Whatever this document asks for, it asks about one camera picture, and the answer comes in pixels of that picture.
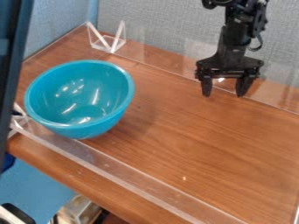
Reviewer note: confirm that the clear box under table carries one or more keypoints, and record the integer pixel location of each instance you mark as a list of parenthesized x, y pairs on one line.
[(79, 211)]

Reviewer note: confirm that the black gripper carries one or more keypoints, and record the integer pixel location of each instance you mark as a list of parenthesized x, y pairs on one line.
[(241, 69)]

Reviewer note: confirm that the clear acrylic back barrier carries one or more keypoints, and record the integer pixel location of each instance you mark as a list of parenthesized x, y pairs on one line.
[(266, 91)]

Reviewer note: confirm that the clear acrylic barrier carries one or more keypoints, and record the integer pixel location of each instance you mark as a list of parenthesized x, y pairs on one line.
[(139, 183), (266, 91)]

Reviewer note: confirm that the clear acrylic left bracket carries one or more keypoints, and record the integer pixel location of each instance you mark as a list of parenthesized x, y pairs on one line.
[(19, 120)]

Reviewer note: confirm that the clear acrylic corner bracket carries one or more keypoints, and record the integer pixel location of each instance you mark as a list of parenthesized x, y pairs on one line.
[(107, 43)]

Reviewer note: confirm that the black object bottom left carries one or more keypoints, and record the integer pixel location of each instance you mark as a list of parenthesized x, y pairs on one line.
[(12, 215)]

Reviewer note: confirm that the dark blue foreground post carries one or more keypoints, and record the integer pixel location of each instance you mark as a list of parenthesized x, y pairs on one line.
[(15, 20)]

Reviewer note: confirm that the blue plastic bowl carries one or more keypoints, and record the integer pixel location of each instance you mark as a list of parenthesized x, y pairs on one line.
[(79, 98)]

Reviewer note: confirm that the clear acrylic front barrier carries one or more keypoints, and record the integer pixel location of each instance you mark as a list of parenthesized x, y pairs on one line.
[(139, 183)]

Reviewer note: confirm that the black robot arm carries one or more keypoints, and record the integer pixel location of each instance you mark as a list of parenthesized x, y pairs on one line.
[(246, 21)]

